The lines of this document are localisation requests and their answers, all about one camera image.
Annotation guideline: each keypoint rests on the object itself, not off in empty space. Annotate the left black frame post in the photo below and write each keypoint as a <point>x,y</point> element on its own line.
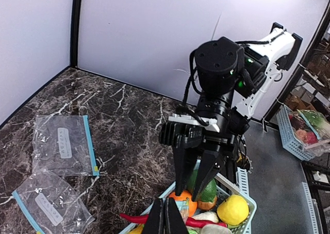
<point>74,33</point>

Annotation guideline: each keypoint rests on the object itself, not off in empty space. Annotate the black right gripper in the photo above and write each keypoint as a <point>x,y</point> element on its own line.
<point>188,143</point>

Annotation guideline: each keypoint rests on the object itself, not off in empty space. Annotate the clear zip bag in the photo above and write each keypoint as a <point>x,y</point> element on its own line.
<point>63,145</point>
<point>183,207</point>
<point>51,205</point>

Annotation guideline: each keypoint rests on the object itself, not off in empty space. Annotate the yellow lemon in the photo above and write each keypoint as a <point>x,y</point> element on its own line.
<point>234,210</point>

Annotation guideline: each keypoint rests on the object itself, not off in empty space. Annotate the light blue plastic basket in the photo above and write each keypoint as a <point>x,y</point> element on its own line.
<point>242,189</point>

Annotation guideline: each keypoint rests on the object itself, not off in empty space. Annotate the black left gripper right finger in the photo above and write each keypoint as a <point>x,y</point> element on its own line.
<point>173,221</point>

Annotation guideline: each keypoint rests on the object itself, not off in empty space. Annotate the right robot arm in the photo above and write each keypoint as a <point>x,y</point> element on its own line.
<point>231,78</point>

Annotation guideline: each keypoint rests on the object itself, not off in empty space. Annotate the background blue basket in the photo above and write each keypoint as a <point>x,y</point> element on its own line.
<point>304,133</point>

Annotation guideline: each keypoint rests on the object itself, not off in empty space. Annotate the orange fruit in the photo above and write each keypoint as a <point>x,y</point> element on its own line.
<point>185,194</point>

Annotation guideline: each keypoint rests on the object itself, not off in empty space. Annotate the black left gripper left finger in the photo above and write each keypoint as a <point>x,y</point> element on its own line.
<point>155,220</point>

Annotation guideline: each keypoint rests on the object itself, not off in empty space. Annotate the white garlic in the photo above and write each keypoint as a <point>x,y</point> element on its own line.
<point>210,228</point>

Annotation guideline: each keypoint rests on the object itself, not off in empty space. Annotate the red chili pepper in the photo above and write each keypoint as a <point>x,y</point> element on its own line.
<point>139,218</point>

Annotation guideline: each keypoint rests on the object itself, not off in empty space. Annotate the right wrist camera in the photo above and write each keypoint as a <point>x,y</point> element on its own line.
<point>212,124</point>

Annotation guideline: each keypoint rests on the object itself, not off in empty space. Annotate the green avocado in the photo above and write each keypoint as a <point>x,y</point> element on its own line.
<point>208,194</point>

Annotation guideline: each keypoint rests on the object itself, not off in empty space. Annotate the brown potato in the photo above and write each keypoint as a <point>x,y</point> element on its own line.
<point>207,205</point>

